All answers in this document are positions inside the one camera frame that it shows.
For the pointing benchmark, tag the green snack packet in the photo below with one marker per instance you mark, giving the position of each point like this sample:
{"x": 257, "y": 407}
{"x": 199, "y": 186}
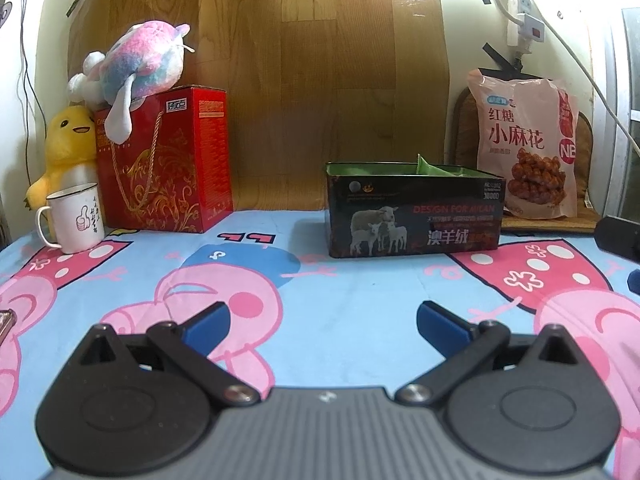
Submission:
{"x": 435, "y": 167}

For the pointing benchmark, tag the black tin box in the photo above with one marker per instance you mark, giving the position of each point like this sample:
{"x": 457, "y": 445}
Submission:
{"x": 415, "y": 215}

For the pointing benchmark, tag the brown flat object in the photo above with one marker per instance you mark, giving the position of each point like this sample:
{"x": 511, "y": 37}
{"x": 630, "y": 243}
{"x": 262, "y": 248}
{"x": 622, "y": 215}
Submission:
{"x": 6, "y": 327}

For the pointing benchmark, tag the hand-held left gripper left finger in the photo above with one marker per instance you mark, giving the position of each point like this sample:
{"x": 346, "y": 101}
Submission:
{"x": 207, "y": 327}

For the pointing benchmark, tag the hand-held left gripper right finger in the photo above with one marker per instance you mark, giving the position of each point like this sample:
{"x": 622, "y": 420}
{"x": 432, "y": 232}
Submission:
{"x": 440, "y": 327}

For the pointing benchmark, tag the yellow plush duck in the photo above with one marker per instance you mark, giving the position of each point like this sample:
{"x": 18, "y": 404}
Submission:
{"x": 70, "y": 145}

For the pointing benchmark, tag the printed cartoon blanket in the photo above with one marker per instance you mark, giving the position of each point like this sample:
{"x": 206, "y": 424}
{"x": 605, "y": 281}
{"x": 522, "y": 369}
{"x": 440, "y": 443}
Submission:
{"x": 320, "y": 290}

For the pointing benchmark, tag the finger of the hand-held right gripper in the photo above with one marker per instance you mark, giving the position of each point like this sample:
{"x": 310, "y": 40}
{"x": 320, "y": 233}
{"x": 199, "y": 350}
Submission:
{"x": 634, "y": 281}

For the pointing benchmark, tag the large pink snack bag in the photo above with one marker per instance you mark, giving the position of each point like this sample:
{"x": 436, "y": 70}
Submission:
{"x": 525, "y": 145}

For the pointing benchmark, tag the pastel plush toy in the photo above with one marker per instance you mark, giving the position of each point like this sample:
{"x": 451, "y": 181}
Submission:
{"x": 142, "y": 65}

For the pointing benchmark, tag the white enamel mug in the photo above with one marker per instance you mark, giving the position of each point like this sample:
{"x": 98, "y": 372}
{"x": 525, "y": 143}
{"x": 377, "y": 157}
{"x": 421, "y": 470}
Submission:
{"x": 77, "y": 220}

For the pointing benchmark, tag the red gift box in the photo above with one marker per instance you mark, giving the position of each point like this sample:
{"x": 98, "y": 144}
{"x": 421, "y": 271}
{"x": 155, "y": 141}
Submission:
{"x": 170, "y": 165}

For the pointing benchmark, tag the grey window frame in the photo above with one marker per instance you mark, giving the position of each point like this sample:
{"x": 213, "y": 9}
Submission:
{"x": 617, "y": 85}

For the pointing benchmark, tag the white power strip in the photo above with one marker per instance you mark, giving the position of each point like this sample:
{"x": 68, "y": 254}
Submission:
{"x": 522, "y": 15}

